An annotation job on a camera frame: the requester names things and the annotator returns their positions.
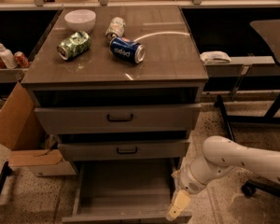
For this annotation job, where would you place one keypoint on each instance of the folded white cloth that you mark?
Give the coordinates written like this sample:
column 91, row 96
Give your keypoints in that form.
column 215, row 57

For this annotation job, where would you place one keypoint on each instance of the red can right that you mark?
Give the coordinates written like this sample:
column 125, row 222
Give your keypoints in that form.
column 21, row 59

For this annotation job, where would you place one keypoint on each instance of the blue pepsi can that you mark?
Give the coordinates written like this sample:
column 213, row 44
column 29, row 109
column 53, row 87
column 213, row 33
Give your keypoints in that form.
column 127, row 50

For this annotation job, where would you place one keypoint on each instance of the brown cardboard box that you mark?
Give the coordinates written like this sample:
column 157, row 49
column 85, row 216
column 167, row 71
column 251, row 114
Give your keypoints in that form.
column 23, row 135

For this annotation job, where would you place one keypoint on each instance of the grey top drawer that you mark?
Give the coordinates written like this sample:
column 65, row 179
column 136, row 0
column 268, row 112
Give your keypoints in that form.
column 118, row 119

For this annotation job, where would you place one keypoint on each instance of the grey middle drawer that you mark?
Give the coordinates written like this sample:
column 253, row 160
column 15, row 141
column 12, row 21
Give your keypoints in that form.
column 106, row 151

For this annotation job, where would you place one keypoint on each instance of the black table leg frame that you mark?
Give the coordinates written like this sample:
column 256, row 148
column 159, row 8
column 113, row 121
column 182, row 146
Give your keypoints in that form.
column 268, row 118

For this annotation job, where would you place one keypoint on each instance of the white bowl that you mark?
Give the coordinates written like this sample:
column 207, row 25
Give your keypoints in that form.
column 80, row 20

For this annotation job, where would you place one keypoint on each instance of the green crushed soda can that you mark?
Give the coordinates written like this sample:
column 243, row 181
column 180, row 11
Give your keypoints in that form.
column 74, row 45

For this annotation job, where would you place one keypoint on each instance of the pale green soda can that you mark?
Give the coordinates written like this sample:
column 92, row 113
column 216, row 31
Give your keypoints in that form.
column 116, row 28

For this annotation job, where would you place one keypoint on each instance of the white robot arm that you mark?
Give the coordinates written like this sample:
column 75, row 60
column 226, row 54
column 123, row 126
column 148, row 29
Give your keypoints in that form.
column 220, row 156

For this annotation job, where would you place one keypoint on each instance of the white pump bottle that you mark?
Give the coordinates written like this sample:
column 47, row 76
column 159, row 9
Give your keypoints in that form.
column 7, row 57

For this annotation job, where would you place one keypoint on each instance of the grey drawer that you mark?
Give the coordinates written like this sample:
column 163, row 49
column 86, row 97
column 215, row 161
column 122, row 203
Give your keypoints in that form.
column 106, row 151
column 125, row 192
column 118, row 119

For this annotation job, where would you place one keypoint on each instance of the grey bottom drawer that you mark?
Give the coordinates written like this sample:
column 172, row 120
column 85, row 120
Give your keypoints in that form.
column 125, row 192

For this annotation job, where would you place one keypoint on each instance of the grey drawer cabinet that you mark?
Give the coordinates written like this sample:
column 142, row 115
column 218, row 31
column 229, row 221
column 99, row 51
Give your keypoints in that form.
column 170, row 74

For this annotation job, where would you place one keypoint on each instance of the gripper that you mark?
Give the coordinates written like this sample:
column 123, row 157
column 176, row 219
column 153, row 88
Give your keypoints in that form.
column 188, row 182

